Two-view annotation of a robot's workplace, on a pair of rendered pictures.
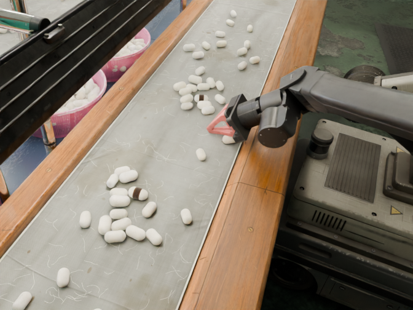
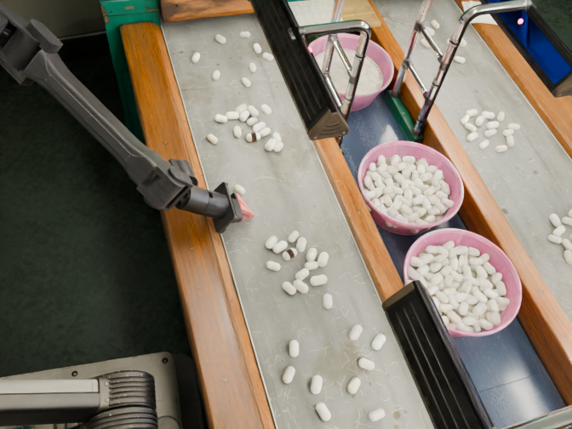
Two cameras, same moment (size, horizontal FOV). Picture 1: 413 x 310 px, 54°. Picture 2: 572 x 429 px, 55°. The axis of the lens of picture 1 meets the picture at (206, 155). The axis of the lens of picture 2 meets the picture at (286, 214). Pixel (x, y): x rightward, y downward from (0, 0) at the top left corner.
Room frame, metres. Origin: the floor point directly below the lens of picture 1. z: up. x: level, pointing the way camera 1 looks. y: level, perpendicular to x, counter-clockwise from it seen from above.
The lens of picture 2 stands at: (1.35, -0.38, 1.83)
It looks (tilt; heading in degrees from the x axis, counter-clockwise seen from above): 56 degrees down; 142
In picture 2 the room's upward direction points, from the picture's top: 10 degrees clockwise
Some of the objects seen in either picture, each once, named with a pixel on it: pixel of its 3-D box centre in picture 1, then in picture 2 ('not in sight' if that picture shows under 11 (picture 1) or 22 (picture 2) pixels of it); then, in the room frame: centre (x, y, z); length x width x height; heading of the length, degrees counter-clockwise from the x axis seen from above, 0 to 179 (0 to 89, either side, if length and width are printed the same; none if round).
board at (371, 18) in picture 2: not in sight; (323, 15); (0.19, 0.55, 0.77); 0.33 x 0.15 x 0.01; 77
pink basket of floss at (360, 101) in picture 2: not in sight; (346, 75); (0.40, 0.50, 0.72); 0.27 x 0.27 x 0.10
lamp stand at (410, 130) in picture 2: not in sight; (451, 59); (0.61, 0.65, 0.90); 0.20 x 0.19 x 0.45; 167
